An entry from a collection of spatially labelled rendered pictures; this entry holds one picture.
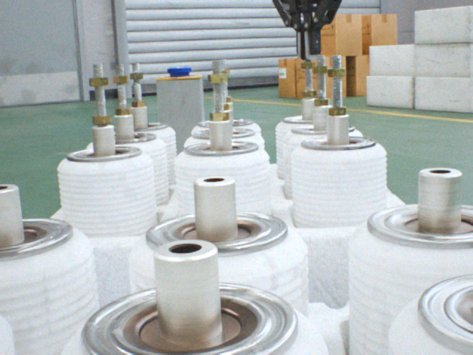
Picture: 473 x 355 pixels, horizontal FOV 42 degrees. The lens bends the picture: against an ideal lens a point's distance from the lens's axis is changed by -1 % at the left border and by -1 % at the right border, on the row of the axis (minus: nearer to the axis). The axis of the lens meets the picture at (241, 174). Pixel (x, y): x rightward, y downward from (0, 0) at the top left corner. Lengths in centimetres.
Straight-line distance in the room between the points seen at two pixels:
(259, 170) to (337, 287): 13
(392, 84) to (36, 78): 325
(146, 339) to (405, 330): 9
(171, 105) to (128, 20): 500
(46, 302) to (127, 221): 30
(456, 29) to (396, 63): 50
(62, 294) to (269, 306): 13
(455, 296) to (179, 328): 10
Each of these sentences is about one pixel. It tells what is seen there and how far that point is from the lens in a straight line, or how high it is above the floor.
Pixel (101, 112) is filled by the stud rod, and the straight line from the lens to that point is 64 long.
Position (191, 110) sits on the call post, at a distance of 101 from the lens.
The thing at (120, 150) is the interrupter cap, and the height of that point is 25.
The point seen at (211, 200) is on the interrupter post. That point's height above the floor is 27.
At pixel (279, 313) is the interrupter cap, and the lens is 23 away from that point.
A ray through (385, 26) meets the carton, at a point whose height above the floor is 51.
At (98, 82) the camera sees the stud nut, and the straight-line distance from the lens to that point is 64.
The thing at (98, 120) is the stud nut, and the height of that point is 29.
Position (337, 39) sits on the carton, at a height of 42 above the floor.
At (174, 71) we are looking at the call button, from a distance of 102.
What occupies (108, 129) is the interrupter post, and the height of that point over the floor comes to 28.
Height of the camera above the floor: 35
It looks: 11 degrees down
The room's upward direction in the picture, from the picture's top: 3 degrees counter-clockwise
